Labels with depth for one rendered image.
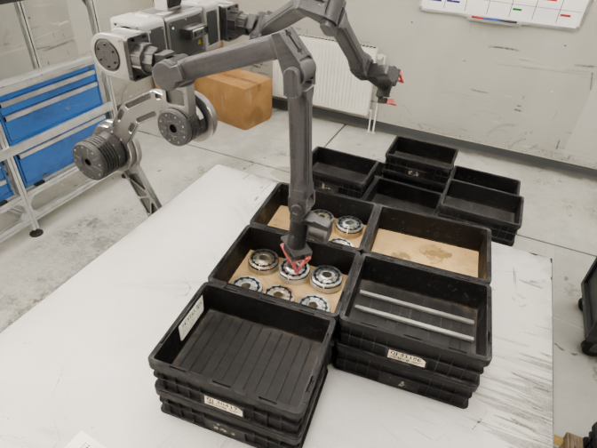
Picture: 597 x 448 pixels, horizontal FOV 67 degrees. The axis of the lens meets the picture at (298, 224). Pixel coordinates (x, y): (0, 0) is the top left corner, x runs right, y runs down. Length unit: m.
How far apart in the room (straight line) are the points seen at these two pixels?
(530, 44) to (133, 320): 3.52
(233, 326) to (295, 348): 0.19
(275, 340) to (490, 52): 3.33
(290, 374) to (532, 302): 0.97
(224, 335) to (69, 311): 0.58
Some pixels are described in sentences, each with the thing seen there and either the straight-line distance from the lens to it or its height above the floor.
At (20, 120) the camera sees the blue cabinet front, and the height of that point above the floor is 0.72.
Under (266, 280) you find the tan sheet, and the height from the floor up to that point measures 0.83.
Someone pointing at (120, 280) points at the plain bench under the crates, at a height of 0.70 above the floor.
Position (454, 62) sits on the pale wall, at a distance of 4.22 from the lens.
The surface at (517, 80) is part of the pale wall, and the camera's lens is 4.22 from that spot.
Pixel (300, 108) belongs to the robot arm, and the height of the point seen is 1.41.
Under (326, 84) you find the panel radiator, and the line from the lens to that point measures 4.44.
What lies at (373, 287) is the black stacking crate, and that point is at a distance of 1.49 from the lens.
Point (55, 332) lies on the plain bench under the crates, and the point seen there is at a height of 0.70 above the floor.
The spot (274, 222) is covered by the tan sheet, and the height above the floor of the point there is 0.83.
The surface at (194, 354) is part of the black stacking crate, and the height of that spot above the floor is 0.83.
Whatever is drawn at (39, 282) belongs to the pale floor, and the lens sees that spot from 2.96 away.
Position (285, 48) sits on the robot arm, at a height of 1.56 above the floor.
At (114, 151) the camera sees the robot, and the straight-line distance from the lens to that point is 2.10.
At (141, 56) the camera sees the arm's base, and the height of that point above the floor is 1.47.
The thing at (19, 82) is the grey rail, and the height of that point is 0.93.
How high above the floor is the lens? 1.85
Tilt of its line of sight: 37 degrees down
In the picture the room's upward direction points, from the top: 3 degrees clockwise
